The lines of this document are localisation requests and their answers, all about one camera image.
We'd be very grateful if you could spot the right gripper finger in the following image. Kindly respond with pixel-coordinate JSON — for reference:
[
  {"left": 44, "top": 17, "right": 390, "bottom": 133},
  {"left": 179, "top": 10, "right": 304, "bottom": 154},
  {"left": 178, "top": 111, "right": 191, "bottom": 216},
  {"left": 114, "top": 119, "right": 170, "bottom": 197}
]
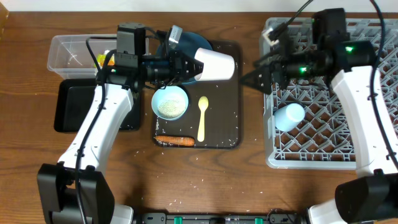
[
  {"left": 253, "top": 56, "right": 275, "bottom": 68},
  {"left": 239, "top": 70, "right": 273, "bottom": 95}
]

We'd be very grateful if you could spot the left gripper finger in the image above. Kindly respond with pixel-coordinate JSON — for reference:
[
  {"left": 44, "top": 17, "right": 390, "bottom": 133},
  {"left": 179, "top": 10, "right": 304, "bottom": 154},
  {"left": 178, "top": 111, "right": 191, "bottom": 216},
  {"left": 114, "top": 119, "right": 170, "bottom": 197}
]
[
  {"left": 183, "top": 53, "right": 204, "bottom": 67},
  {"left": 186, "top": 67, "right": 203, "bottom": 82}
]

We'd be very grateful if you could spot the dark blue plate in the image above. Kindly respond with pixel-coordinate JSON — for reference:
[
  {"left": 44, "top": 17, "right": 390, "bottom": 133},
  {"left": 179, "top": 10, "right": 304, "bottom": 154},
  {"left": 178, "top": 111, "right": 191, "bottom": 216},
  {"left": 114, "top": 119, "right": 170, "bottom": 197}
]
[{"left": 155, "top": 31, "right": 214, "bottom": 86}]

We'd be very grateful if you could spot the pink cup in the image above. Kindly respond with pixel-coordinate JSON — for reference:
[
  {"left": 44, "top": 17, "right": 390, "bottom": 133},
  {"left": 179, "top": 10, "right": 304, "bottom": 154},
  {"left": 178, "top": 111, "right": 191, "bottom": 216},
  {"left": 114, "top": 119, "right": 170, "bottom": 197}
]
[{"left": 195, "top": 48, "right": 235, "bottom": 82}]

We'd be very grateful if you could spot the light blue rice bowl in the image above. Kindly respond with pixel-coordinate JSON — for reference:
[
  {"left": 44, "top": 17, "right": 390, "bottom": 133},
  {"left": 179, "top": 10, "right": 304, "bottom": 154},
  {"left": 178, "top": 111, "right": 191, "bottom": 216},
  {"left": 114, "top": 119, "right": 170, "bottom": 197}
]
[{"left": 151, "top": 86, "right": 189, "bottom": 121}]

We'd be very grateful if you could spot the light blue cup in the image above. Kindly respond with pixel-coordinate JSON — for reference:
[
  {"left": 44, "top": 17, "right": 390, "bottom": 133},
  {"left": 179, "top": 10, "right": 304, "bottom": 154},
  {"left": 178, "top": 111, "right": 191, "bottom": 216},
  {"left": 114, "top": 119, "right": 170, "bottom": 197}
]
[{"left": 274, "top": 103, "right": 305, "bottom": 132}]

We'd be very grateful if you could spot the yellow green snack wrapper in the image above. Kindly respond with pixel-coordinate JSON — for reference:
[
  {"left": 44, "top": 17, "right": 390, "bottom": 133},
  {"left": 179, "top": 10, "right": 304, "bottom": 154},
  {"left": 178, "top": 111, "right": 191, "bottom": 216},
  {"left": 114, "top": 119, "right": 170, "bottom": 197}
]
[{"left": 96, "top": 54, "right": 114, "bottom": 68}]

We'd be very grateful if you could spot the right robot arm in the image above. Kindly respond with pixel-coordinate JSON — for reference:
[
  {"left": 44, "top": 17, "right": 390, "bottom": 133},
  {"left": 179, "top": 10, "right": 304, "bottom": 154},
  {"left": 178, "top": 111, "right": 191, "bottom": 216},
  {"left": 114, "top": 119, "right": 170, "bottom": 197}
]
[{"left": 240, "top": 8, "right": 397, "bottom": 223}]

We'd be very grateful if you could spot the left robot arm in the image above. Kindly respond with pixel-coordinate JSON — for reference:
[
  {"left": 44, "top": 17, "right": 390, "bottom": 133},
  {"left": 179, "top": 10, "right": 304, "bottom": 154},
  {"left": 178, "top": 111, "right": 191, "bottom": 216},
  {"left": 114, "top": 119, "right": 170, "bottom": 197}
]
[{"left": 37, "top": 22, "right": 203, "bottom": 223}]

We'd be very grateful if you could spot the grey dishwasher rack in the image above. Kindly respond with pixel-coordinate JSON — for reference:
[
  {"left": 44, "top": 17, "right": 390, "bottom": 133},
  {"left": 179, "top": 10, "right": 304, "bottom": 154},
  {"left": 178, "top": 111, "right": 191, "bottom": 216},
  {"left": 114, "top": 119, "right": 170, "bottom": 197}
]
[{"left": 263, "top": 18, "right": 397, "bottom": 170}]

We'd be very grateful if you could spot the clear plastic waste bin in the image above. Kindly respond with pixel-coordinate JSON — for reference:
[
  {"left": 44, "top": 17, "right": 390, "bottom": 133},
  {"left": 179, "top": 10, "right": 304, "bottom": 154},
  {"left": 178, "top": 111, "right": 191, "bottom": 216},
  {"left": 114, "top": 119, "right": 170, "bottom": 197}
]
[{"left": 47, "top": 34, "right": 150, "bottom": 80}]

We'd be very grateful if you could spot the pale yellow plastic spoon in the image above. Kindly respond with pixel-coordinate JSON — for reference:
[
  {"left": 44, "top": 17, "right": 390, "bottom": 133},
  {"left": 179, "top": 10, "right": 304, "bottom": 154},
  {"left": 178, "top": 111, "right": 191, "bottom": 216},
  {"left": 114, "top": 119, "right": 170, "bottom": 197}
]
[{"left": 197, "top": 96, "right": 209, "bottom": 142}]

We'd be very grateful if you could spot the white rice pile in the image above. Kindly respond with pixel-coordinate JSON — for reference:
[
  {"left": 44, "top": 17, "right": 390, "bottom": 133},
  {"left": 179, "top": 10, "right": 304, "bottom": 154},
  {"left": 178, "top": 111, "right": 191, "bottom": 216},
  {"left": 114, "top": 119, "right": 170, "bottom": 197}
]
[{"left": 158, "top": 100, "right": 185, "bottom": 119}]

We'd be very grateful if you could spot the dark brown serving tray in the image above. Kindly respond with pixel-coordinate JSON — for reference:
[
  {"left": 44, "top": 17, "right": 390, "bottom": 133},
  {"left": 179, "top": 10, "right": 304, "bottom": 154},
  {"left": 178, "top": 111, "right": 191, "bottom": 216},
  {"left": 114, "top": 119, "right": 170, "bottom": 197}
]
[{"left": 151, "top": 40, "right": 243, "bottom": 149}]

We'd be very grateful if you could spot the orange carrot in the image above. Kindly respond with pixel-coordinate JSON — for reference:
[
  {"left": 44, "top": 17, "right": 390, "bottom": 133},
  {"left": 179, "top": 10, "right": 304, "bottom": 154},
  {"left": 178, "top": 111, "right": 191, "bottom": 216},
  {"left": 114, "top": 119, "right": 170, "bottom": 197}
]
[{"left": 154, "top": 136, "right": 195, "bottom": 147}]

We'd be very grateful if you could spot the black rectangular tray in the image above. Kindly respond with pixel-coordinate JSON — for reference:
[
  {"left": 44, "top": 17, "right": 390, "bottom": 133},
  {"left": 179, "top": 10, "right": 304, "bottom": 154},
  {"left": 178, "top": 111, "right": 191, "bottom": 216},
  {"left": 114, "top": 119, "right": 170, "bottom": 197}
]
[{"left": 53, "top": 78, "right": 141, "bottom": 133}]

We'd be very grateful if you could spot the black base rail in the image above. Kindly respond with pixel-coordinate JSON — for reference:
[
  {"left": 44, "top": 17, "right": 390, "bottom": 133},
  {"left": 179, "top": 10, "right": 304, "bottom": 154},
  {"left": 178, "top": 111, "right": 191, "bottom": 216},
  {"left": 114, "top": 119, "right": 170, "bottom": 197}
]
[{"left": 132, "top": 209, "right": 309, "bottom": 224}]

